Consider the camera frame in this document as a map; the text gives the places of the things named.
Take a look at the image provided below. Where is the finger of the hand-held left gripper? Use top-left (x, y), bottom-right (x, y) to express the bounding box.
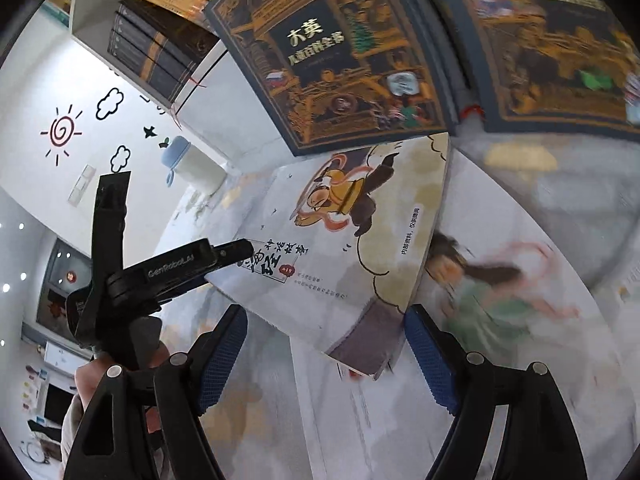
top-left (214, 237), bottom-right (256, 273)

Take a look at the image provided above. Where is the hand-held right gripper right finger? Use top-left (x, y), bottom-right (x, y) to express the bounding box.
top-left (404, 304), bottom-right (591, 480)

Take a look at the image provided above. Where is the white bottle with blue lid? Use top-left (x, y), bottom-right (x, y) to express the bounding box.
top-left (160, 136), bottom-right (228, 196)

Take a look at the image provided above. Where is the dark ornate encyclopedia book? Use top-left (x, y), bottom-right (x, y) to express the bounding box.
top-left (425, 0), bottom-right (640, 136)
top-left (202, 0), bottom-right (458, 157)

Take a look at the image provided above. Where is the row of dark hardcover volumes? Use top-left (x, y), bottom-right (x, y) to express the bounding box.
top-left (107, 0), bottom-right (223, 103)

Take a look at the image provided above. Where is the person's left forearm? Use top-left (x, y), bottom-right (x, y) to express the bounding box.
top-left (60, 395), bottom-right (88, 466)

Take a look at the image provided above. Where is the white book with girl picture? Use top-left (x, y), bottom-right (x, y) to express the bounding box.
top-left (290, 230), bottom-right (640, 480)

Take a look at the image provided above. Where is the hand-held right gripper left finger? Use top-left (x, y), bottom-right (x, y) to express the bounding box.
top-left (62, 304), bottom-right (249, 480)

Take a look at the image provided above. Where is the person's left hand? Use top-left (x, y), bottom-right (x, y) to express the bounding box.
top-left (74, 317), bottom-right (172, 414)

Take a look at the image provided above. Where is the thick white cartoon book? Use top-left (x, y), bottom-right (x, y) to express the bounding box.
top-left (205, 132), bottom-right (453, 381)

